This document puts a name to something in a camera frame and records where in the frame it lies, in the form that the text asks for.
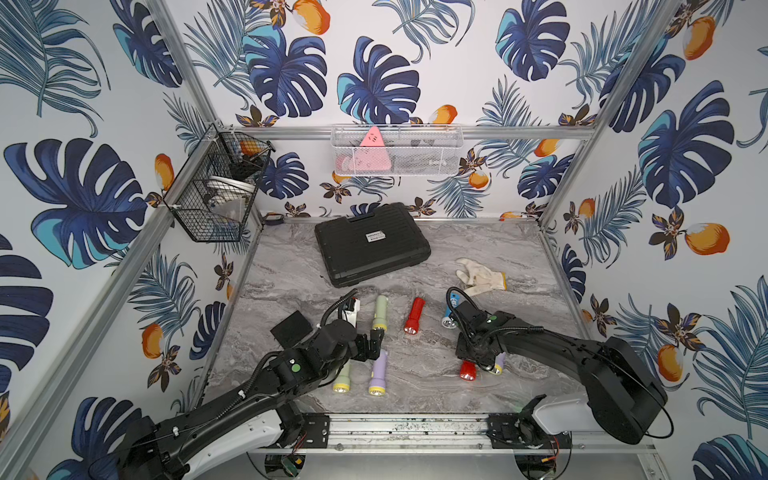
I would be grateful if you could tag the black plastic tool case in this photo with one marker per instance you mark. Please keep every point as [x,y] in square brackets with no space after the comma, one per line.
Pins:
[355,249]

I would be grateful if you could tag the blue flashlight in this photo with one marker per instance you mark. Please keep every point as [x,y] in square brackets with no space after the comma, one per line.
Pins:
[448,320]

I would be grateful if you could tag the small black box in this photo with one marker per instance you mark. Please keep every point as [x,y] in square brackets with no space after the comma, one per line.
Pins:
[292,330]

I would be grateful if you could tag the pink triangle item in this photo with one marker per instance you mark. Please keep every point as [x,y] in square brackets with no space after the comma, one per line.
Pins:
[372,154]

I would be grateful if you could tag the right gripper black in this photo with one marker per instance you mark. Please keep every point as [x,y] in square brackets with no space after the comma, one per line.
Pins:
[485,358]

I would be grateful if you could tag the green flashlight back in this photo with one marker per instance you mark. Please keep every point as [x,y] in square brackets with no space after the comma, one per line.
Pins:
[380,320]

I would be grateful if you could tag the purple flashlight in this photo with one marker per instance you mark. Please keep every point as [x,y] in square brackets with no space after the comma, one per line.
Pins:
[499,363]
[377,384]

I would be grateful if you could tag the green flashlight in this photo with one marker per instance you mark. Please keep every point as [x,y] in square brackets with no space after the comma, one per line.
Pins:
[342,383]
[380,320]

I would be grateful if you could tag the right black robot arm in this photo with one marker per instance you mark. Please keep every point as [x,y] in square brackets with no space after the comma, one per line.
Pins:
[620,397]

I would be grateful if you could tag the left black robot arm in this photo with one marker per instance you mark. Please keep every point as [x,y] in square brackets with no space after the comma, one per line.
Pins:
[258,413]

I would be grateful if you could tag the red flashlight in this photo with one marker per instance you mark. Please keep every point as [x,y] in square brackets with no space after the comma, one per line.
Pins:
[351,311]
[468,371]
[412,323]

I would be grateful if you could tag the purple flashlight front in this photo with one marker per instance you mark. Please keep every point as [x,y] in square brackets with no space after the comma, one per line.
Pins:
[377,384]

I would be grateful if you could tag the white work glove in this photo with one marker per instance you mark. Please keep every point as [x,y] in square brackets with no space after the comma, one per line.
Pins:
[479,279]

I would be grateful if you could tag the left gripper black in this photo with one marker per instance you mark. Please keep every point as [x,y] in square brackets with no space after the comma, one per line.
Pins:
[365,345]

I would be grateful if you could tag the dark tape roll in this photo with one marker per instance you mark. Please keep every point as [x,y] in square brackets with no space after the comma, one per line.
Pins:
[273,219]

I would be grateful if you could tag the purple flashlight right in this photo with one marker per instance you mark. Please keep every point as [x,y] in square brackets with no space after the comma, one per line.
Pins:
[499,363]

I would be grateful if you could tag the green flashlight front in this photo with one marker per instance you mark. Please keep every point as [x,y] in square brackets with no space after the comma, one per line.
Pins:
[342,383]

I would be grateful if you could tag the black wire basket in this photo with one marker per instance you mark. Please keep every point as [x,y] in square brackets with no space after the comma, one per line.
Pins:
[219,185]

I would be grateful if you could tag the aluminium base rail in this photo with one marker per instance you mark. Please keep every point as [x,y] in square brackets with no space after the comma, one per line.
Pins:
[406,433]

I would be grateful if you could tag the clear wall shelf basket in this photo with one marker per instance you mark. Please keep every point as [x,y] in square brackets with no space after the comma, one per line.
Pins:
[415,150]

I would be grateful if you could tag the red flashlight front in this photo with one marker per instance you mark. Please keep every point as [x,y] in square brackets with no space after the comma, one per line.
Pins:
[468,371]

